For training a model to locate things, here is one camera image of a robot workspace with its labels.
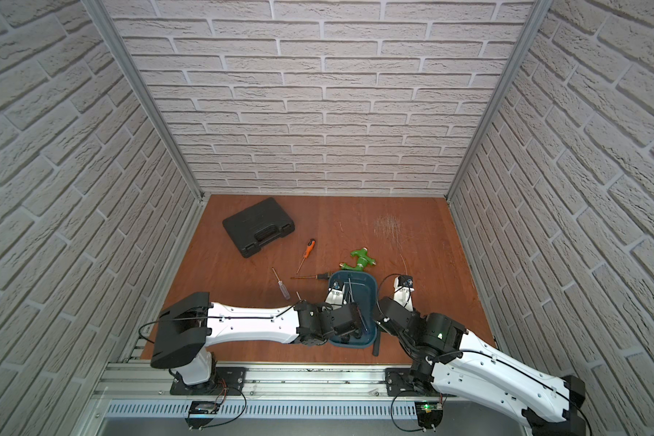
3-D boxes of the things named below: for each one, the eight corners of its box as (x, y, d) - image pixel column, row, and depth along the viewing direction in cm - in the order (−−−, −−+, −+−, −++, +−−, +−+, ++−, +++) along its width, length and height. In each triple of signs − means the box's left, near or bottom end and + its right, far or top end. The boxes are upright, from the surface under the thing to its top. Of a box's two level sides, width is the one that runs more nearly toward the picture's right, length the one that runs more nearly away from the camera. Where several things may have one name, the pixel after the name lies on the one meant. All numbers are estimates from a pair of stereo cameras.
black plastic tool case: (245, 260, 100) (241, 252, 96) (223, 227, 110) (219, 219, 106) (297, 230, 109) (295, 222, 105) (273, 202, 119) (271, 194, 115)
